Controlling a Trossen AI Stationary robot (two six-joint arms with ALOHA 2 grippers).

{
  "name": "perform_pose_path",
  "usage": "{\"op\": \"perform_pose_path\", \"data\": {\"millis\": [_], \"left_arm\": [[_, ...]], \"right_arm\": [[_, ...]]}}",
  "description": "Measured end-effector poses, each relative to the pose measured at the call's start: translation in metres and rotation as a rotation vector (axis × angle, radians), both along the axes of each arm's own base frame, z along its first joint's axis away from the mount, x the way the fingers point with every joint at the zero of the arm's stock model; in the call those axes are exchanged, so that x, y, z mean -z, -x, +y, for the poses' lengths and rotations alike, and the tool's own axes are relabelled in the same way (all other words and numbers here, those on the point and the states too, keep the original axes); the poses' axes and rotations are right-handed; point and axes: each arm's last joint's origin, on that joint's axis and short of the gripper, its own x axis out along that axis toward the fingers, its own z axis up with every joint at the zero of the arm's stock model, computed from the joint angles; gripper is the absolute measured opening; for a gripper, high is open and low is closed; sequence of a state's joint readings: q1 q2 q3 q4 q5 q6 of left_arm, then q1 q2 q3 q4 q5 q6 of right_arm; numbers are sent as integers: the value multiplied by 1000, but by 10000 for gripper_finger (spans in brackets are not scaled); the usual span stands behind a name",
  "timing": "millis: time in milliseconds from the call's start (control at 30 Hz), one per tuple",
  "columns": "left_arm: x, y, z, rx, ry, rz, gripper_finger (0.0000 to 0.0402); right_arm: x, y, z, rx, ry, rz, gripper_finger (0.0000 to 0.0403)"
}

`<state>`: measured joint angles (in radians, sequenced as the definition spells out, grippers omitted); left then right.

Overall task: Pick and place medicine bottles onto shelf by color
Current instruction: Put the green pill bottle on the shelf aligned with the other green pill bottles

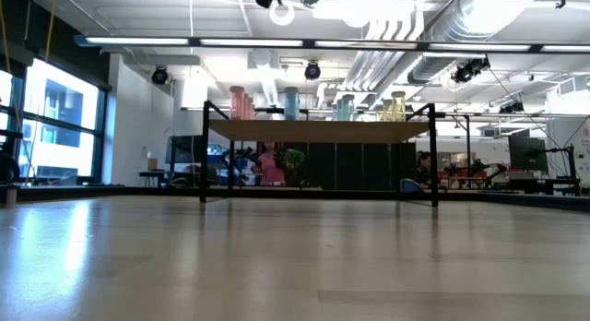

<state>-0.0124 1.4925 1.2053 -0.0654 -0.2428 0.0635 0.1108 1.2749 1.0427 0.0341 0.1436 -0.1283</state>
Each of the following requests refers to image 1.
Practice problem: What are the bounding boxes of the black computer monitor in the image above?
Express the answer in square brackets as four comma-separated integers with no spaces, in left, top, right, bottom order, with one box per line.
[508,136,548,172]
[165,135,208,165]

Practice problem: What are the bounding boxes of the long ceiling light strip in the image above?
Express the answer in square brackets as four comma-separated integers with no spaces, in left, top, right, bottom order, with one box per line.
[73,33,590,54]

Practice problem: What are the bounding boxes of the background work desk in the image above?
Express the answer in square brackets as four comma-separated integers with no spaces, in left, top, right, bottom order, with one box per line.
[137,169,208,188]

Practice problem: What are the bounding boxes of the small green potted tree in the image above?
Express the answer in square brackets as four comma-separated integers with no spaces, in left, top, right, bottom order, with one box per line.
[285,149,307,187]

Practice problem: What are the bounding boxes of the black aluminium table frame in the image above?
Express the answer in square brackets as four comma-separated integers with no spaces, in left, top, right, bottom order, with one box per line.
[0,184,590,208]

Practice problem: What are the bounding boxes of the black equipment stand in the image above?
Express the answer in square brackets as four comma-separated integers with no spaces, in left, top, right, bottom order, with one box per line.
[529,143,583,196]

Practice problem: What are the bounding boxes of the black ceiling spotlight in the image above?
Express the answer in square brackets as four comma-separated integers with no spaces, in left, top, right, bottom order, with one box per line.
[499,99,525,114]
[150,65,170,86]
[450,55,492,85]
[303,61,322,81]

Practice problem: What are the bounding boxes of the blue pill bottle white cap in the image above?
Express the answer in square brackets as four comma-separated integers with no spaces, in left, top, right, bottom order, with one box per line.
[283,86,300,122]

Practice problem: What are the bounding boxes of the dark partition panels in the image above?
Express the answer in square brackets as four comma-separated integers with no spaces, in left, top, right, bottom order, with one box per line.
[276,142,419,192]

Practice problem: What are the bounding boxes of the yellow hanging cable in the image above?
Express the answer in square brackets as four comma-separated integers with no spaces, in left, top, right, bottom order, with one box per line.
[43,0,60,64]

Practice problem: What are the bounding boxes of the blue chair back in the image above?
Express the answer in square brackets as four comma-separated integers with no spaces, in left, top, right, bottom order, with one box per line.
[399,177,423,194]

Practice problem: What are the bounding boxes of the wooden shelf black metal frame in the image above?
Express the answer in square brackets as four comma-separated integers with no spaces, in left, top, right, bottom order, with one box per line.
[199,101,440,208]

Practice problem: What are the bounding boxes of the round white ceiling lamp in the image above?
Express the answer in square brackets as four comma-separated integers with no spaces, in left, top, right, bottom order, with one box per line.
[268,0,296,27]

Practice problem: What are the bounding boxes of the person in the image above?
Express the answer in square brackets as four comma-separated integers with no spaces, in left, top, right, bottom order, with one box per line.
[256,142,288,187]
[416,150,435,187]

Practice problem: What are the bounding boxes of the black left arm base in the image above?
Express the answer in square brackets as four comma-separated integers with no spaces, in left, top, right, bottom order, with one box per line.
[0,129,24,187]

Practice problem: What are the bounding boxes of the large window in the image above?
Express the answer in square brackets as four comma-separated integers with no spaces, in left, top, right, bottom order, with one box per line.
[0,57,108,186]

